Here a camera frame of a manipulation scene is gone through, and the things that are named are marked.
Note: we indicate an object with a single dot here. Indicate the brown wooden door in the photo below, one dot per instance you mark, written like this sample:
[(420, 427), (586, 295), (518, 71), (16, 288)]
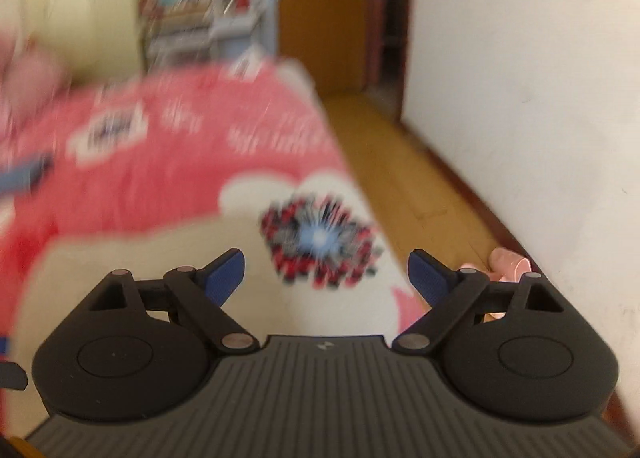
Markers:
[(331, 38)]

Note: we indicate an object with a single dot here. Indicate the pink slipper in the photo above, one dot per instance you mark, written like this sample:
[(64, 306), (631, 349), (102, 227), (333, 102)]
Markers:
[(504, 265)]

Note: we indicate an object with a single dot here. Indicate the pink floral quilt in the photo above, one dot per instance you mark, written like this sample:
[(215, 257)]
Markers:
[(30, 81)]

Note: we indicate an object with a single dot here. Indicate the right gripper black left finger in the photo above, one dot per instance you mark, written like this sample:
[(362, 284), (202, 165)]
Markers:
[(199, 295)]

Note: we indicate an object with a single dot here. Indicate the red floral bed blanket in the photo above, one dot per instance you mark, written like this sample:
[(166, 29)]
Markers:
[(177, 168)]

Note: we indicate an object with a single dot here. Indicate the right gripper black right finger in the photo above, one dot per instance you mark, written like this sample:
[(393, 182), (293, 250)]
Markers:
[(450, 294)]

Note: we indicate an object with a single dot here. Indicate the blue denim jeans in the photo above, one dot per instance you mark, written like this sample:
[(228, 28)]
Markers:
[(25, 176)]

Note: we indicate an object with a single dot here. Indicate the white cluttered desk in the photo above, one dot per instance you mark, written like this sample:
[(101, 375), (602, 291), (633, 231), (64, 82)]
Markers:
[(180, 32)]

